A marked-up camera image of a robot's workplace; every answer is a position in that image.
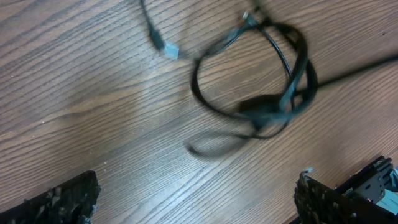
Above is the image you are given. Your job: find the black USB cable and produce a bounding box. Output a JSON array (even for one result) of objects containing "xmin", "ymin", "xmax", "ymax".
[
  {"xmin": 186, "ymin": 11, "xmax": 398, "ymax": 158},
  {"xmin": 139, "ymin": 0, "xmax": 180, "ymax": 60}
]

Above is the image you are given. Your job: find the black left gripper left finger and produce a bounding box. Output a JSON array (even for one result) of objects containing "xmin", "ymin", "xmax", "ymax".
[{"xmin": 1, "ymin": 170, "xmax": 101, "ymax": 224}]

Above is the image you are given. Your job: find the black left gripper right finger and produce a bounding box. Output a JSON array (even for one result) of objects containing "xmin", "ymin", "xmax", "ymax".
[{"xmin": 294, "ymin": 171, "xmax": 397, "ymax": 224}]

